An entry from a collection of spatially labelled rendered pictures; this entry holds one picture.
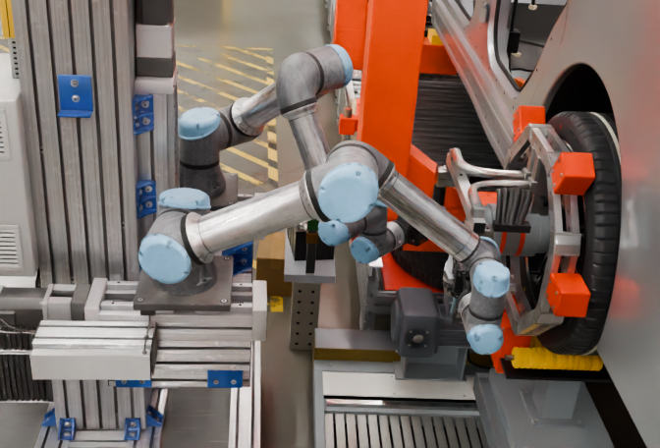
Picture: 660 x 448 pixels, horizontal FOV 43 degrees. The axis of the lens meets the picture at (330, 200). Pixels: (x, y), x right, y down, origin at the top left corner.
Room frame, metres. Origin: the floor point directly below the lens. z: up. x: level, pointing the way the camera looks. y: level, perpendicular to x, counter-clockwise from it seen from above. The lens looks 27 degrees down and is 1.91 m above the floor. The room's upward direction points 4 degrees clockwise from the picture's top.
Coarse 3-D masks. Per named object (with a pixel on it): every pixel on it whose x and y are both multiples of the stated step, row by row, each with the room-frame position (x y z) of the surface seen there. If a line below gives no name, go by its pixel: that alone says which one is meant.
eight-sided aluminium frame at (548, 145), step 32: (544, 128) 2.09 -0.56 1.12; (512, 160) 2.22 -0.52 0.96; (544, 160) 1.93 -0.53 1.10; (576, 224) 1.78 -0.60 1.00; (512, 256) 2.18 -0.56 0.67; (576, 256) 1.74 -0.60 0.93; (512, 288) 2.09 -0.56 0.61; (544, 288) 1.77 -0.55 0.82; (512, 320) 1.93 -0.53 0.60; (544, 320) 1.74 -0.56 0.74
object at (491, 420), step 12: (480, 372) 2.26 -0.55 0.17; (480, 384) 2.19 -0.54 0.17; (480, 396) 2.16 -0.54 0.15; (492, 396) 2.16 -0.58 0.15; (480, 408) 2.13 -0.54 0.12; (492, 408) 2.11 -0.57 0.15; (492, 420) 2.05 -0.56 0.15; (492, 432) 1.98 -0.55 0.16; (504, 432) 2.00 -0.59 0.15; (492, 444) 1.96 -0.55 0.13; (504, 444) 1.94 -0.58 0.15
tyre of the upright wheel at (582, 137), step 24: (552, 120) 2.19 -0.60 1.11; (576, 120) 2.03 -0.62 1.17; (600, 120) 2.02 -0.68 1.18; (576, 144) 1.97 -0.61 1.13; (600, 144) 1.91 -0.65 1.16; (600, 168) 1.84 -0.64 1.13; (600, 192) 1.79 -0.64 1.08; (600, 216) 1.75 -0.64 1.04; (600, 240) 1.73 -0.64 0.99; (600, 264) 1.70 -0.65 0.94; (528, 288) 2.10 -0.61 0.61; (600, 288) 1.69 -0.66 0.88; (600, 312) 1.69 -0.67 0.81; (552, 336) 1.85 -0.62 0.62; (576, 336) 1.72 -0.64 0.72; (600, 336) 1.71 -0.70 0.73
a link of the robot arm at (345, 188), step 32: (352, 160) 1.53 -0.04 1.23; (288, 192) 1.53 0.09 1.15; (320, 192) 1.48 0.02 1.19; (352, 192) 1.48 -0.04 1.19; (160, 224) 1.56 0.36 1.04; (192, 224) 1.53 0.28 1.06; (224, 224) 1.52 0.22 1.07; (256, 224) 1.51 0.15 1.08; (288, 224) 1.51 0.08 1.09; (160, 256) 1.49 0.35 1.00; (192, 256) 1.50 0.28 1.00
